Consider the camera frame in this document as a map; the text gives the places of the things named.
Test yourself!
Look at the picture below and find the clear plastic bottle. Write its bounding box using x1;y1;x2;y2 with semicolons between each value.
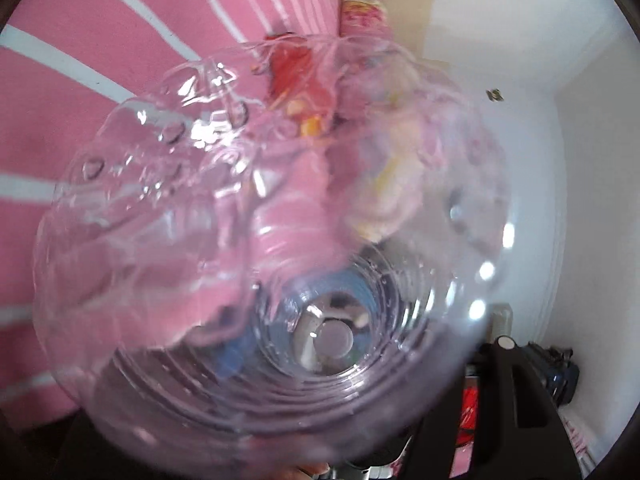
34;36;510;479

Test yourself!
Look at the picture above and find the red snack wrapper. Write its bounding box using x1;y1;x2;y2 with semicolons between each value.
268;32;336;138

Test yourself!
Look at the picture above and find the pink floral pillow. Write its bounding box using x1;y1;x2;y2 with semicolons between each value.
340;0;393;39

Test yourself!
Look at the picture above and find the pink striped bed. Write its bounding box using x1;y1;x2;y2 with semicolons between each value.
1;0;338;431

